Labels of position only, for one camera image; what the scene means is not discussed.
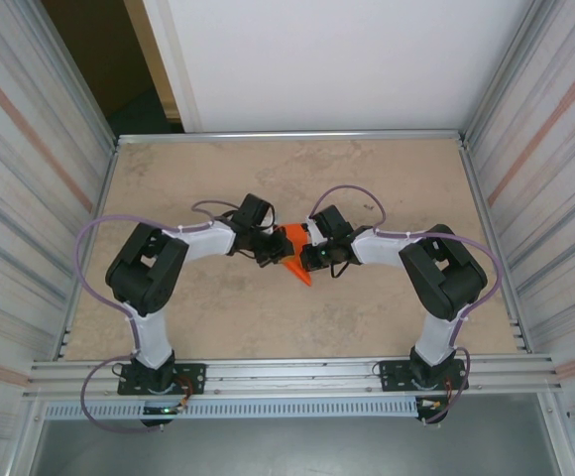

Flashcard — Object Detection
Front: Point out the orange paper sheet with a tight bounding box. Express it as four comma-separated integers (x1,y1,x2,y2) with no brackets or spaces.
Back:
272,221,314,289

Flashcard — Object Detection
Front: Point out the grey metal sheet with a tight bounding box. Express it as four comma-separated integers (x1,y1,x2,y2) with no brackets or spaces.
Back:
29,394,564,476

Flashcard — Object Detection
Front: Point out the small electronics board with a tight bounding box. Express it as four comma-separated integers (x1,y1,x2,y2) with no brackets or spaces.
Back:
414,396,451,426
141,404,189,428

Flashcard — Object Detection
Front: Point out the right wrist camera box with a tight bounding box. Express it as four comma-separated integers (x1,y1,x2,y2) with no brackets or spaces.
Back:
305,215,326,247

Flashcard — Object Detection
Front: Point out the aluminium table edge rail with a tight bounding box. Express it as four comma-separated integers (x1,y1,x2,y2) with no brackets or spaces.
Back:
57,141,121,361
116,129,463,146
458,138,534,354

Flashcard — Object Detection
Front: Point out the wide aluminium mounting rail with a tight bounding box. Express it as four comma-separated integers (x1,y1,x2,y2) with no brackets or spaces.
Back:
28,352,564,398

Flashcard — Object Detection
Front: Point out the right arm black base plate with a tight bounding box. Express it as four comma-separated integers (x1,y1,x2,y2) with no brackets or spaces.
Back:
376,359,467,393

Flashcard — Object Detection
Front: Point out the slotted grey cable duct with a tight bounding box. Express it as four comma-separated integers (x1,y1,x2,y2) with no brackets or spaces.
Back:
43,398,420,420

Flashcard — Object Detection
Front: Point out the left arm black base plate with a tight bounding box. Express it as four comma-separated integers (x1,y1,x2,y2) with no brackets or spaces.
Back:
117,363,207,397

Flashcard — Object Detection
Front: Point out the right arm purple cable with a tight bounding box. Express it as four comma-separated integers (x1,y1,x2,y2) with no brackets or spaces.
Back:
311,184,504,426

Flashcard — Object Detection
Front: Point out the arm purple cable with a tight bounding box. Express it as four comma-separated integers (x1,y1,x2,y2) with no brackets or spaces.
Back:
311,184,504,426
72,197,243,434

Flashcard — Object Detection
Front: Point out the white door frame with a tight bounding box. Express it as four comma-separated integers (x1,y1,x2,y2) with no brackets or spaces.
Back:
141,0,204,134

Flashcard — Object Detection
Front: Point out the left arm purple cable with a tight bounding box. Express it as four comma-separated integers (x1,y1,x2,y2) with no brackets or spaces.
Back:
72,197,243,434

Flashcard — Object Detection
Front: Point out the corrugated enclosure panel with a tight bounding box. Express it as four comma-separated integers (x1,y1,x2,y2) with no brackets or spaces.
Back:
465,0,575,476
0,0,115,476

